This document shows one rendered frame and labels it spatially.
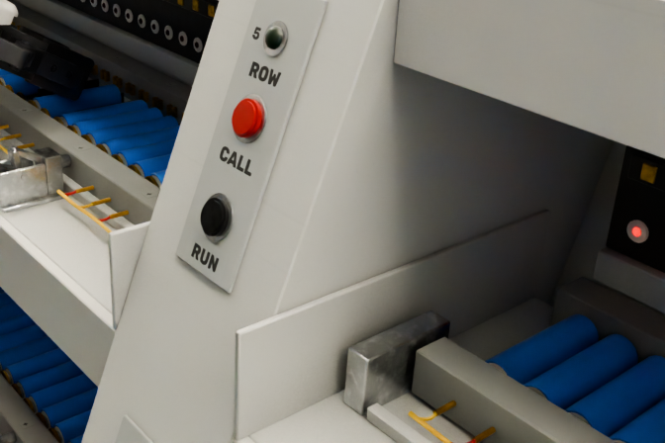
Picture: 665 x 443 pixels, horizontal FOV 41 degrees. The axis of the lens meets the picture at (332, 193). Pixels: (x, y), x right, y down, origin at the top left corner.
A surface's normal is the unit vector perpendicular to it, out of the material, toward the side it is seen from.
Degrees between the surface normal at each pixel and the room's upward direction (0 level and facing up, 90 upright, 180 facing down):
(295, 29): 90
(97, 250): 21
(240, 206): 90
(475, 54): 111
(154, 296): 90
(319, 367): 90
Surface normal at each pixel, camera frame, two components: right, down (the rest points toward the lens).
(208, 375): -0.69, -0.11
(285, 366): 0.65, 0.35
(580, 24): -0.75, 0.23
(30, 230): 0.06, -0.91
